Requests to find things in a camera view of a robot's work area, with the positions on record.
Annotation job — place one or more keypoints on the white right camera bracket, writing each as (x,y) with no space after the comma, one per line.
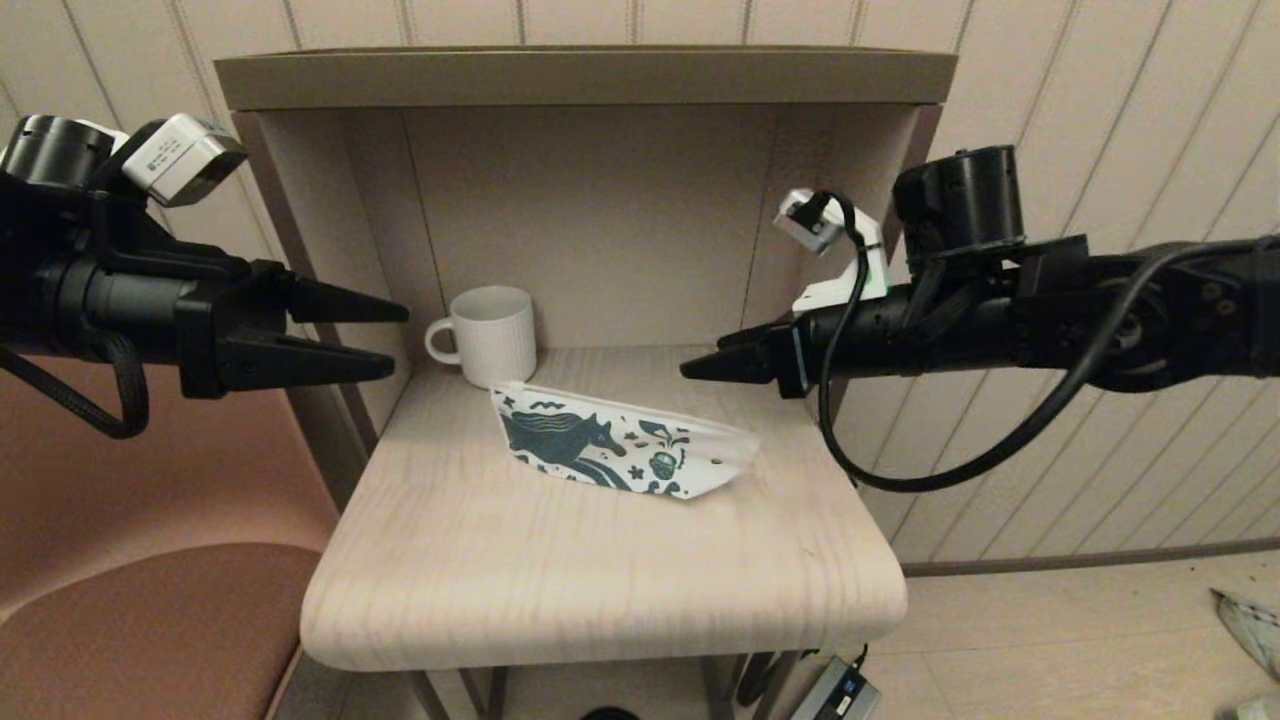
(850,290)

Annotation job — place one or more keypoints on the black rounded robot part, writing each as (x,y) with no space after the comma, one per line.
(610,715)

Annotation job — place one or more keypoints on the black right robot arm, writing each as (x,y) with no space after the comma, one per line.
(1150,310)

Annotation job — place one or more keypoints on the pink upholstered chair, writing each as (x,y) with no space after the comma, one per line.
(150,640)

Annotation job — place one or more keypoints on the grey power adapter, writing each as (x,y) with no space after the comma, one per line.
(835,695)

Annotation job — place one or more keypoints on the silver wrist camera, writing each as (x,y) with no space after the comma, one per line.
(180,160)
(805,225)

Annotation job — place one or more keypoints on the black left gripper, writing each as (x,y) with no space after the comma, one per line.
(150,310)

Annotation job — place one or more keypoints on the pale floor object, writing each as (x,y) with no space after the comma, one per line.
(1255,710)

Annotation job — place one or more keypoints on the white horse-print zip pouch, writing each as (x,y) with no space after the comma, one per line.
(720,455)

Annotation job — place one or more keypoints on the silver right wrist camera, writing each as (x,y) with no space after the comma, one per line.
(805,225)

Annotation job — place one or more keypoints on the white ceramic mug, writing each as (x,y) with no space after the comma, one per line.
(495,340)

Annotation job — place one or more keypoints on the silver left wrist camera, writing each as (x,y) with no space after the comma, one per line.
(180,160)

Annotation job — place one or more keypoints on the patterned fabric item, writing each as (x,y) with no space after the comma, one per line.
(1250,630)

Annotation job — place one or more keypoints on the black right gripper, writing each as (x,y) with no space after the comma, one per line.
(860,335)

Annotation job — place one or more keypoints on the light wood desk with hutch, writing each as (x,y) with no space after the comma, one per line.
(600,600)

